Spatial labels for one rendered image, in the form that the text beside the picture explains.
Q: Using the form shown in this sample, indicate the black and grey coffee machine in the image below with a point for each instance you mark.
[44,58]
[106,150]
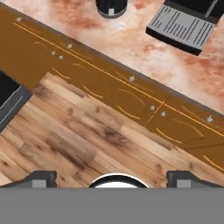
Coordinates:
[182,27]

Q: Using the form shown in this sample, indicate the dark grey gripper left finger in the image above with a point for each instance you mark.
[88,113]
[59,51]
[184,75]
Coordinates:
[43,177]

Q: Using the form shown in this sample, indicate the round white black-rimmed object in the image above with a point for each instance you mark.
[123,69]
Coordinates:
[118,182]

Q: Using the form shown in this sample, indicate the brown drawer front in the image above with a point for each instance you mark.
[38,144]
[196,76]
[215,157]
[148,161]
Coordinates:
[11,16]
[198,112]
[137,78]
[78,48]

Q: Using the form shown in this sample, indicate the silver drawer knob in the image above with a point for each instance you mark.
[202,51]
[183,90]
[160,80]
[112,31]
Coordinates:
[19,19]
[209,118]
[132,78]
[69,45]

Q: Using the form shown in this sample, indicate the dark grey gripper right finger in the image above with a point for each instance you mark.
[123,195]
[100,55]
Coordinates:
[179,177]

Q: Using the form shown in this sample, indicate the black grey-framed appliance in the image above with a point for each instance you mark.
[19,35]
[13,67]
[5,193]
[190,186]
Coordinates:
[8,93]

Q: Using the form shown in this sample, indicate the black cylindrical container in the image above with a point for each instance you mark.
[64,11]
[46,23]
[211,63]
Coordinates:
[111,7]

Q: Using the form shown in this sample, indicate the silver cupboard knob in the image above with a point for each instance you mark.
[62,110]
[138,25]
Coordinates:
[61,57]
[163,113]
[53,52]
[152,107]

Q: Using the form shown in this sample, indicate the brown cupboard door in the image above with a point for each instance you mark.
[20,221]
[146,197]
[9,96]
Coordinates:
[211,154]
[129,100]
[78,77]
[180,131]
[23,55]

